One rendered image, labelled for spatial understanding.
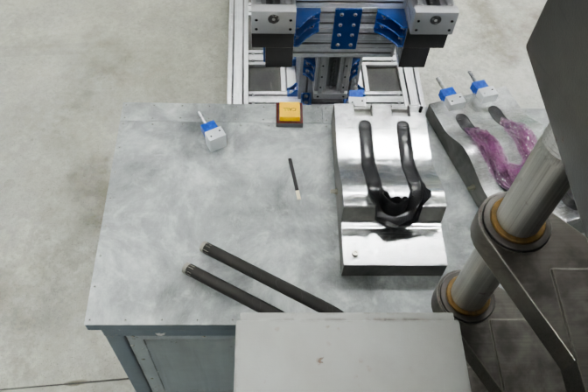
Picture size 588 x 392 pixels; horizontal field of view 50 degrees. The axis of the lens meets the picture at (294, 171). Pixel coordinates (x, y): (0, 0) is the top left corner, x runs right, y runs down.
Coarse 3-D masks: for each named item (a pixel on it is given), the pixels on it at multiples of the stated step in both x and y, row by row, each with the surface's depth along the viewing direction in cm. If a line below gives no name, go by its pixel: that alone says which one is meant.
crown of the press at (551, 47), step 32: (576, 0) 56; (544, 32) 63; (576, 32) 56; (544, 64) 63; (576, 64) 56; (544, 96) 63; (576, 96) 56; (576, 128) 56; (576, 160) 56; (576, 192) 56
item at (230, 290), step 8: (184, 264) 159; (192, 264) 159; (184, 272) 159; (192, 272) 157; (200, 272) 157; (208, 272) 158; (200, 280) 156; (208, 280) 155; (216, 280) 155; (216, 288) 154; (224, 288) 153; (232, 288) 153; (232, 296) 152; (240, 296) 152; (248, 296) 151; (248, 304) 151; (256, 304) 150; (264, 304) 149
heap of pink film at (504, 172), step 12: (504, 120) 184; (468, 132) 180; (480, 132) 177; (516, 132) 177; (528, 132) 177; (480, 144) 175; (492, 144) 172; (516, 144) 176; (528, 144) 176; (492, 156) 172; (504, 156) 173; (492, 168) 172; (504, 168) 171; (516, 168) 172; (504, 180) 171
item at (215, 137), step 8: (200, 112) 186; (200, 128) 184; (208, 128) 182; (216, 128) 181; (208, 136) 179; (216, 136) 179; (224, 136) 180; (208, 144) 181; (216, 144) 181; (224, 144) 183
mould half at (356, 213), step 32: (352, 128) 178; (384, 128) 179; (416, 128) 179; (352, 160) 173; (384, 160) 173; (416, 160) 174; (352, 192) 160; (352, 224) 163; (416, 224) 164; (352, 256) 159; (384, 256) 159; (416, 256) 159
